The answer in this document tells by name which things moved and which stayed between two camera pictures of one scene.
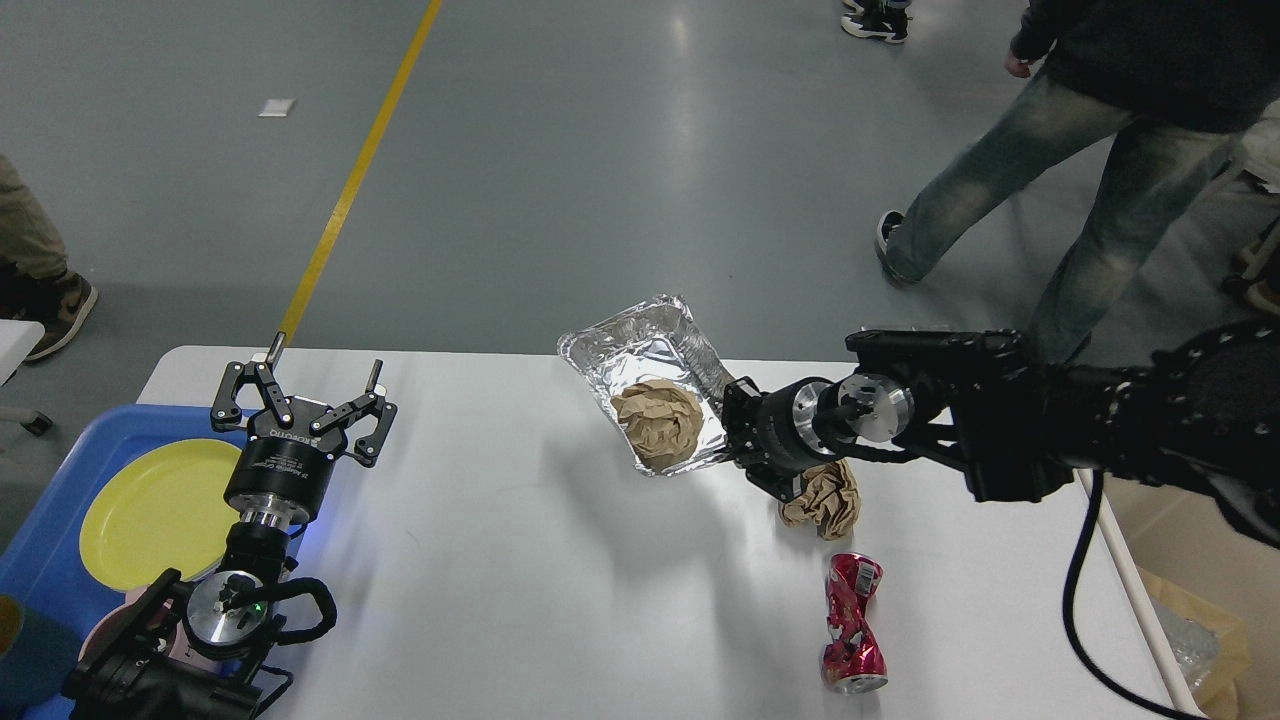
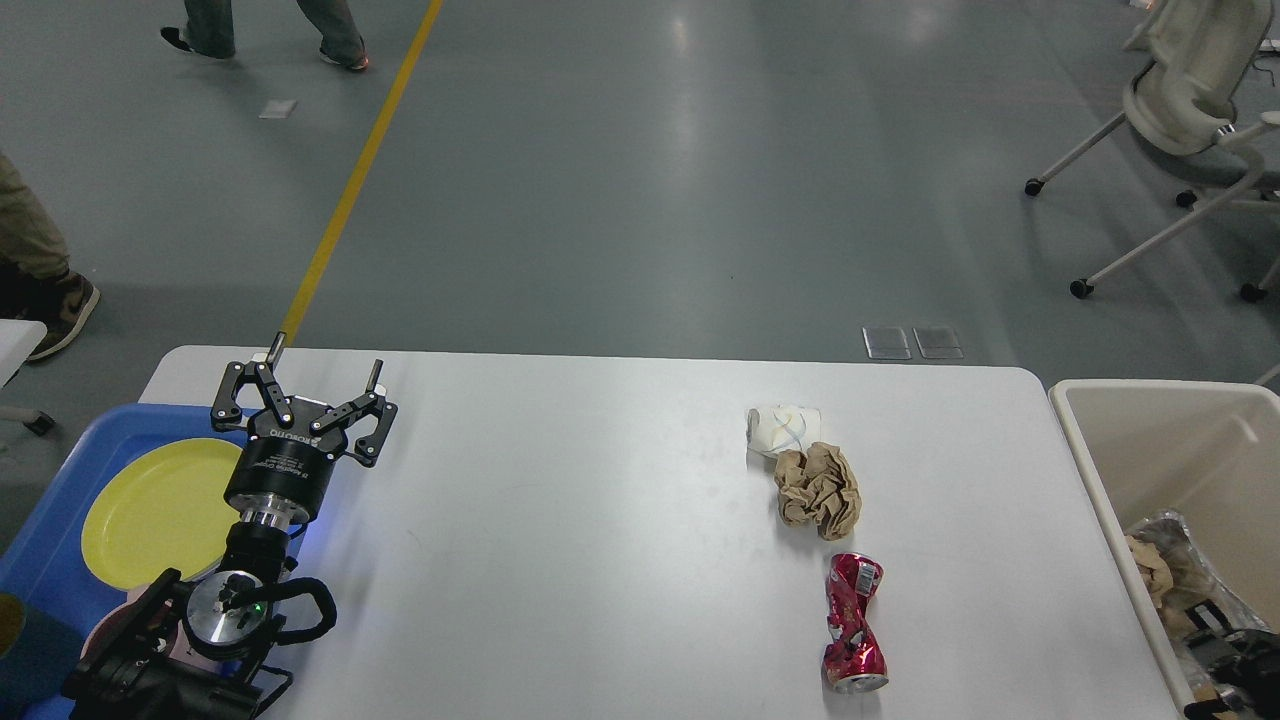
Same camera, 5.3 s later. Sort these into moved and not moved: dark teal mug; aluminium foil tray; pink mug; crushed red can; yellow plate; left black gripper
Moved: aluminium foil tray
Not moved: yellow plate; dark teal mug; crushed red can; pink mug; left black gripper
